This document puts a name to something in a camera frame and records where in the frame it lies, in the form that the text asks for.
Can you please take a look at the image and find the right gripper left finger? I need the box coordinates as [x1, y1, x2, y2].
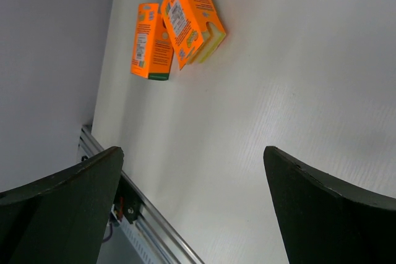
[1, 147, 124, 263]

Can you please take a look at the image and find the aluminium mounting rail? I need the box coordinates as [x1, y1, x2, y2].
[76, 124, 205, 264]

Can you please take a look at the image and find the grey slotted cable duct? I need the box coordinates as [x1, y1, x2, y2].
[118, 218, 168, 263]

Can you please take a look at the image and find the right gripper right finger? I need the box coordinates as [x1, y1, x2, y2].
[263, 146, 395, 263]

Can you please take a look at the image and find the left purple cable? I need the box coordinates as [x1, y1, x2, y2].
[101, 223, 115, 243]

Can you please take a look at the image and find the slim orange sponge box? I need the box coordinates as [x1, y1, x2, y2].
[131, 3, 174, 81]

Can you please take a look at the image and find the orange box with barcode label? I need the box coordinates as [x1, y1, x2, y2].
[160, 0, 226, 69]

